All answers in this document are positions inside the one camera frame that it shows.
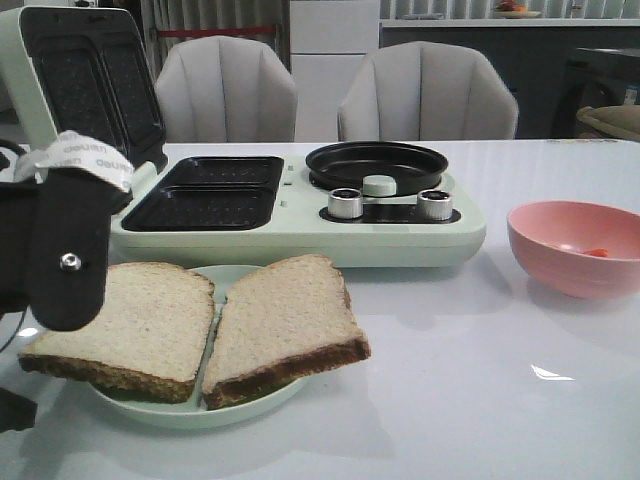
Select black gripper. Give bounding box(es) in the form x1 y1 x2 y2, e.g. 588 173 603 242
1 130 134 331

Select green breakfast maker lid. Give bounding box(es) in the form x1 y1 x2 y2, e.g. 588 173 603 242
1 6 167 171

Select bread slice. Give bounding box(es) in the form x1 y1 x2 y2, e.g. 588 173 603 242
201 254 371 409
18 262 215 404

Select green breakfast maker base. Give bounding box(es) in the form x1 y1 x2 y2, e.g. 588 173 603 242
111 155 486 267

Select orange shrimp piece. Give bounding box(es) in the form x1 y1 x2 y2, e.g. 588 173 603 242
582 248 609 258

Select left grey upholstered chair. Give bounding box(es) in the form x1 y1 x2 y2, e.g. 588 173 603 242
155 36 298 143

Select grey upholstered chair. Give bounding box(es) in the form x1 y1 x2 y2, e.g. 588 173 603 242
337 41 519 141
155 36 298 143

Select red barrier belt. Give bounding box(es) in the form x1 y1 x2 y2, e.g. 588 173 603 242
156 24 278 38

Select left silver control knob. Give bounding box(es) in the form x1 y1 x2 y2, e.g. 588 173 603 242
327 188 364 220

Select silver control knob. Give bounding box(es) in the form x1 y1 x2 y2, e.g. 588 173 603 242
416 189 453 221
327 188 364 220

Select black round frying pan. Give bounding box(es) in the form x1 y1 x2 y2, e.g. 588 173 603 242
305 141 449 196

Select white refrigerator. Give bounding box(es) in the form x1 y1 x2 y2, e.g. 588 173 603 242
289 1 380 142

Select light green round plate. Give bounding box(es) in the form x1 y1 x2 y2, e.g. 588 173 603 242
91 265 309 430

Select right grey upholstered chair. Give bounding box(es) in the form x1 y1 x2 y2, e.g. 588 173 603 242
337 41 519 141

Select right silver control knob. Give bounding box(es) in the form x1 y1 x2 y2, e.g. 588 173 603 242
416 189 453 221

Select fruit plate on counter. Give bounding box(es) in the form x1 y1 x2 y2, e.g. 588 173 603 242
493 0 541 19

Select dark kitchen counter cabinet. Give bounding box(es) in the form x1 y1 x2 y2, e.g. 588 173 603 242
380 18 639 139

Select pink bowl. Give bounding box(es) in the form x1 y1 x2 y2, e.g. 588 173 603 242
507 200 639 299

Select dark washing machine at right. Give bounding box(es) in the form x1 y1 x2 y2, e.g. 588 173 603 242
550 48 639 138

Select beige cushion at right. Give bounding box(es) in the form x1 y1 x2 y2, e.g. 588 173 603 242
576 105 640 142

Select black cable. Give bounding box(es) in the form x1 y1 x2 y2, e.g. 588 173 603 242
0 307 26 356

